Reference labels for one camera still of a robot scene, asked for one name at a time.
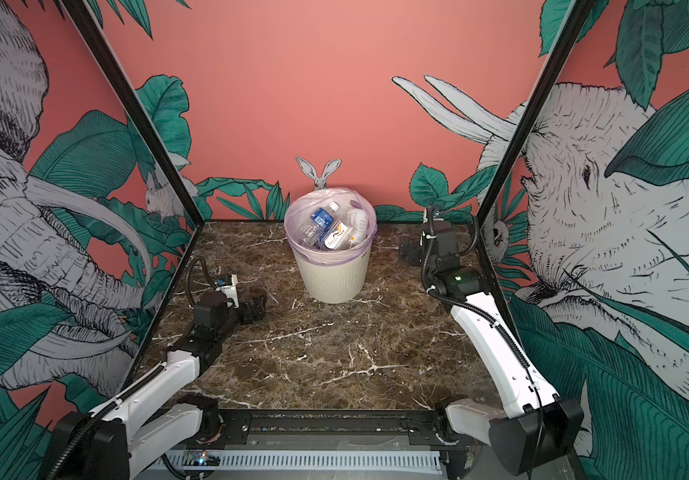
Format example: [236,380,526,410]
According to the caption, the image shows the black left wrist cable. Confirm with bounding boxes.
[184,256,216,310]

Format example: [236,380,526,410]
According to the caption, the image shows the white ribbed trash bin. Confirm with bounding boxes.
[294,248,370,304]

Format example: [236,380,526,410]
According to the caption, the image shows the clear bottle green cap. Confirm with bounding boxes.
[345,208,369,248]

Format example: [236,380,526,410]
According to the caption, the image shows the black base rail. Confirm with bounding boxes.
[212,409,478,448]

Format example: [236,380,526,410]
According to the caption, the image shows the white ventilated cable tray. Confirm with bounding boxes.
[168,450,444,475]

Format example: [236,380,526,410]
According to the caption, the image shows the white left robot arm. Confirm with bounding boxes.
[37,285,266,479]

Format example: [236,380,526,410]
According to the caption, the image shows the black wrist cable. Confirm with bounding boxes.
[460,215,482,258]
[184,256,216,310]

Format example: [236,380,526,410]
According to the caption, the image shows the black enclosure frame post left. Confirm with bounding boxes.
[58,0,204,228]

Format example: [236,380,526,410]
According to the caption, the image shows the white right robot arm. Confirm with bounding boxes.
[400,218,584,475]

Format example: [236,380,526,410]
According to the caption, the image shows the black enclosure frame post right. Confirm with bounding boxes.
[472,0,597,230]

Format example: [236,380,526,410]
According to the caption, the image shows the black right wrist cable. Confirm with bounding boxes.
[460,215,482,258]

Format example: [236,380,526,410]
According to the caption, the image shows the white label tall bottle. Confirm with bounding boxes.
[320,220,354,251]

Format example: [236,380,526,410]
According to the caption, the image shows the blue label bottle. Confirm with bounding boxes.
[298,201,340,248]

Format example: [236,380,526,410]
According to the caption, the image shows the purple plastic bin liner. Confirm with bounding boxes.
[284,188,377,265]

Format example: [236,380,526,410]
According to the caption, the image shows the black enclosure frame post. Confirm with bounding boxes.
[472,0,597,230]
[58,0,204,228]

